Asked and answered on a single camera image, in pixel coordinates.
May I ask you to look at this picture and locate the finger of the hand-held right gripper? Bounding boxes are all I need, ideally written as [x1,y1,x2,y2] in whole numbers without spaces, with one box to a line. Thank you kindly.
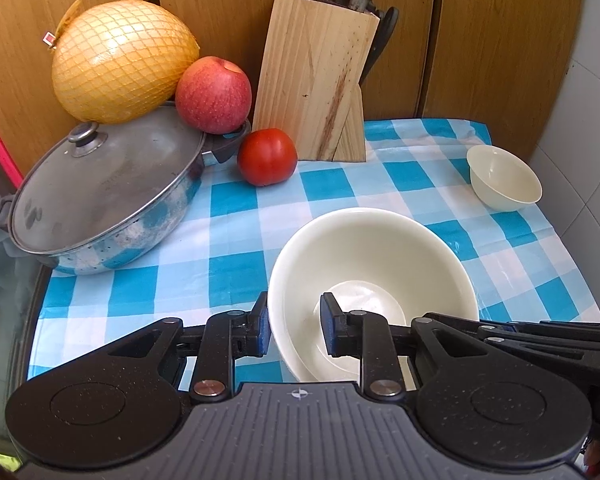
[484,336,600,359]
[424,312,600,337]

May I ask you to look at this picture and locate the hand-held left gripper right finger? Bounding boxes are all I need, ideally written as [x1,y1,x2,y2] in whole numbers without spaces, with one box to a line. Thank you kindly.
[319,292,486,403]

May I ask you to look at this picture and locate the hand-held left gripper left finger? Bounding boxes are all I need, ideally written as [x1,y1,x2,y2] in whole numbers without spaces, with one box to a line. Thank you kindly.
[95,291,272,406]

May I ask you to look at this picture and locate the large cream bowl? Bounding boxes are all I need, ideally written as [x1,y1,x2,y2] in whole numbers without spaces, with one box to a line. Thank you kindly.
[267,207,481,385]

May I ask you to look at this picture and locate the blue white checked tablecloth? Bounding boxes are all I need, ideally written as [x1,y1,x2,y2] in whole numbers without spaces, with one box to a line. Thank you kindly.
[27,117,600,391]

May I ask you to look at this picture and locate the small cream bowl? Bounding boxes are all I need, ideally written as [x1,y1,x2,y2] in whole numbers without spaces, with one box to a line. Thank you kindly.
[466,145,542,212]

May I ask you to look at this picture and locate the red tomato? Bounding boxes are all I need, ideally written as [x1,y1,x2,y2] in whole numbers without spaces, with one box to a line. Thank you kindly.
[237,128,299,187]

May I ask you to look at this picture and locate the glass pot lid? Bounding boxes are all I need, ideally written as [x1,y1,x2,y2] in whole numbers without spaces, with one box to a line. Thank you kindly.
[7,107,207,256]

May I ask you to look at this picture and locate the red apple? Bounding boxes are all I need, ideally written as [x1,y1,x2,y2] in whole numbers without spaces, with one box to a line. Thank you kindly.
[175,56,252,135]

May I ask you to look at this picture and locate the wooden knife block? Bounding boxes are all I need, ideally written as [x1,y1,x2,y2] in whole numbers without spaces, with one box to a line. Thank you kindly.
[251,0,381,163]

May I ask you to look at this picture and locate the wooden cabinet door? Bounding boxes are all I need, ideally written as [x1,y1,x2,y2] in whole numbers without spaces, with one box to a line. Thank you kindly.
[422,0,588,161]
[150,0,438,121]
[0,0,148,156]

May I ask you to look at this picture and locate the black scissors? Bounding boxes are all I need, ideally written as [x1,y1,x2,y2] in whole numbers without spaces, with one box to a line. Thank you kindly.
[360,6,401,86]

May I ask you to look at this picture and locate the pomelo in yellow net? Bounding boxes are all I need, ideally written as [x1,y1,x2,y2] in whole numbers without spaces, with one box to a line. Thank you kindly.
[51,0,201,126]

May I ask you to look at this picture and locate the steel pot black handles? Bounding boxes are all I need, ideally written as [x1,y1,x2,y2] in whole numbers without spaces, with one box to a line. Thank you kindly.
[0,102,253,277]

